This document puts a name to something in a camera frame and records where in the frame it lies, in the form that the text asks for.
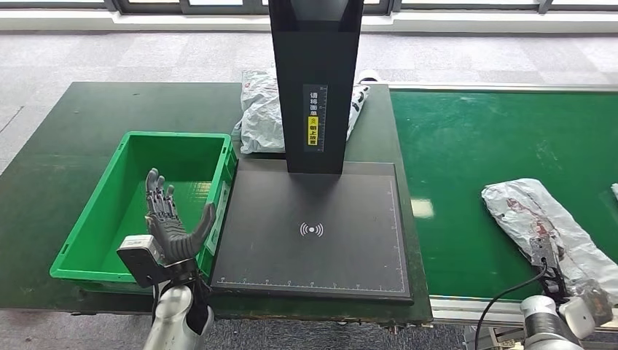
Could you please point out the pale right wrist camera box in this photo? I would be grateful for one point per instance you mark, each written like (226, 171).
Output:
(544, 249)

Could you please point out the green plastic crate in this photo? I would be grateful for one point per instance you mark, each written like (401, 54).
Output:
(120, 217)

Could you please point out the small white round object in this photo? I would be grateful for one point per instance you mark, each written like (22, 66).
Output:
(369, 76)

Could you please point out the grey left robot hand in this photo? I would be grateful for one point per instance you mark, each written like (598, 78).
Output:
(169, 232)

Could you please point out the green conveyor belt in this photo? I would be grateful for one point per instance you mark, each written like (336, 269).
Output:
(458, 193)

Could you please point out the white parcel bag black print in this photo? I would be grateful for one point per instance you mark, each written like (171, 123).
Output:
(260, 116)

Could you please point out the white parcel bag red mark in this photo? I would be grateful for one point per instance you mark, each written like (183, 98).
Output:
(615, 191)

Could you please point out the grey parcel bag red print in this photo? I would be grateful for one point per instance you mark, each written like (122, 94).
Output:
(531, 203)

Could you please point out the black inbound scanner machine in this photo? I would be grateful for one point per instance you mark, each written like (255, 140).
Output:
(314, 241)

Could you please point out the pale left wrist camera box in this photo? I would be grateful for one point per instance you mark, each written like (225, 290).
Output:
(140, 261)

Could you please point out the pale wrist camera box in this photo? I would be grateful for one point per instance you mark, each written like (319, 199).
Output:
(140, 261)
(544, 249)

